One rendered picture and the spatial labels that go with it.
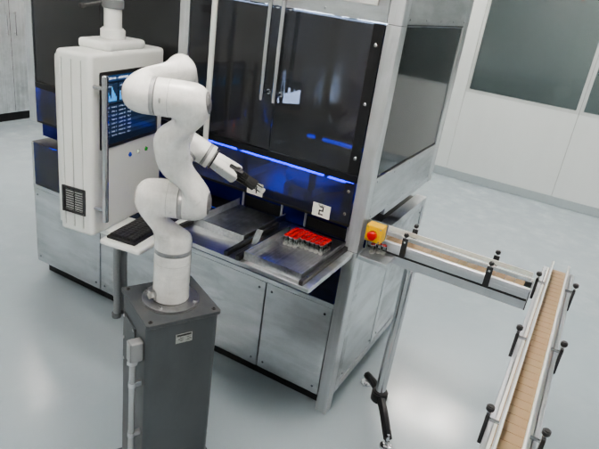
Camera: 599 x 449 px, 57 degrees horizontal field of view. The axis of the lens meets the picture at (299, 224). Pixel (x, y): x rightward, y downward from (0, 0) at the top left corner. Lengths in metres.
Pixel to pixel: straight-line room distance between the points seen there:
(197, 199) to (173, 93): 0.37
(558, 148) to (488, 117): 0.83
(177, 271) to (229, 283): 0.99
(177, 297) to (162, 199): 0.35
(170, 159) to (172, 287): 0.47
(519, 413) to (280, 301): 1.35
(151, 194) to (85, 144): 0.69
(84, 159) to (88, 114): 0.19
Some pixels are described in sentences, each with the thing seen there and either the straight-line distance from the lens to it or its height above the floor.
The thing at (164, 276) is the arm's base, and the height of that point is 0.98.
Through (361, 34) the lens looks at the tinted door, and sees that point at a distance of 2.21.
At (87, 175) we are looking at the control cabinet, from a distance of 2.40.
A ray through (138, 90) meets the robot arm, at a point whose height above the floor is 1.59.
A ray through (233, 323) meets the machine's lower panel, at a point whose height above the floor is 0.27.
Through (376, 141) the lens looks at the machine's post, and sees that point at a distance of 2.21.
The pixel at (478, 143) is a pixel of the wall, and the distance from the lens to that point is 6.87.
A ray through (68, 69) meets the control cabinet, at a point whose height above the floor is 1.48.
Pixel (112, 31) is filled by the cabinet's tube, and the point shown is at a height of 1.62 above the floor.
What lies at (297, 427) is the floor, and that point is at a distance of 2.77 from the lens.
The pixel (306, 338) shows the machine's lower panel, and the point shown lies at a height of 0.37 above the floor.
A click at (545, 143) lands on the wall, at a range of 6.76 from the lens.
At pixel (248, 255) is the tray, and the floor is 0.90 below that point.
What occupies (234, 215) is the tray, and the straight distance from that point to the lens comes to 2.58.
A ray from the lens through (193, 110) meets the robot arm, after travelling 1.47.
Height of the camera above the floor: 1.89
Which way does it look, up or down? 23 degrees down
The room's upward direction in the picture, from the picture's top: 8 degrees clockwise
